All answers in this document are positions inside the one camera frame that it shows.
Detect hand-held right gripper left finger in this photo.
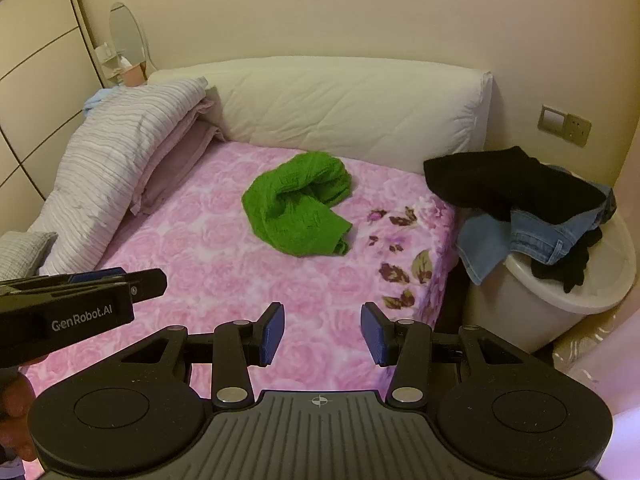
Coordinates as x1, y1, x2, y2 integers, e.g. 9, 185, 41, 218
117, 302, 286, 409

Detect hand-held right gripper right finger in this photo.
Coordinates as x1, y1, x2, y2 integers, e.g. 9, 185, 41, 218
360, 302, 526, 409

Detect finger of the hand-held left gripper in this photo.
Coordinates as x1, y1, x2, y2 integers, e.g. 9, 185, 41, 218
67, 267, 168, 305

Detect green knitted vest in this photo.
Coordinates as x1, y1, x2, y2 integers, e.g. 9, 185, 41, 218
241, 151, 355, 258

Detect person's left hand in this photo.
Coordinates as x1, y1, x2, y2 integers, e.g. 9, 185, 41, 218
0, 355, 48, 466

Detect pink floral blanket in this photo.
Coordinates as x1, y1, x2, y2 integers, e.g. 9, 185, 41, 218
20, 140, 458, 396

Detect grey pillow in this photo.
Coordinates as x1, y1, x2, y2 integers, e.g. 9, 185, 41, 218
0, 231, 58, 281

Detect folded pink bed sheet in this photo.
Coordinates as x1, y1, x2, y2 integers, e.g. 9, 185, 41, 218
131, 100, 228, 217

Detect grey striped quilt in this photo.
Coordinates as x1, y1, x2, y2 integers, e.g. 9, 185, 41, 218
27, 76, 208, 276

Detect light blue cloth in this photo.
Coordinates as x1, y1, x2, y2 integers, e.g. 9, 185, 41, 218
82, 87, 121, 116

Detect blue jeans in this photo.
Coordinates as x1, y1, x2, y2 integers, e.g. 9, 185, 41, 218
456, 185, 617, 286

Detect black garment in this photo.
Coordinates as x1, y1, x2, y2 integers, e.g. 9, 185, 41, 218
423, 146, 607, 225

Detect small black cloth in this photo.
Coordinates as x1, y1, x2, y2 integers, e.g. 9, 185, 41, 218
531, 227, 603, 294

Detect pink container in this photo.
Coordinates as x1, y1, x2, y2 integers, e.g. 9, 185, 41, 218
122, 62, 149, 87

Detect white padded headboard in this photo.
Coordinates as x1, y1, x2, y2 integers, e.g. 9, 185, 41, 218
146, 56, 494, 173

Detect white vanity rack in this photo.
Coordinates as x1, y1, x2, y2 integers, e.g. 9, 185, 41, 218
94, 42, 126, 80

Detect cream wardrobe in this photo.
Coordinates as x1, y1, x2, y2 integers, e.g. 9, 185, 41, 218
0, 0, 108, 216

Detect oval mirror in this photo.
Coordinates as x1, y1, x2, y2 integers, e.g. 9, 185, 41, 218
109, 2, 151, 68

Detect beige wall socket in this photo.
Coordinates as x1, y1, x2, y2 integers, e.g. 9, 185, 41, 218
537, 104, 592, 148

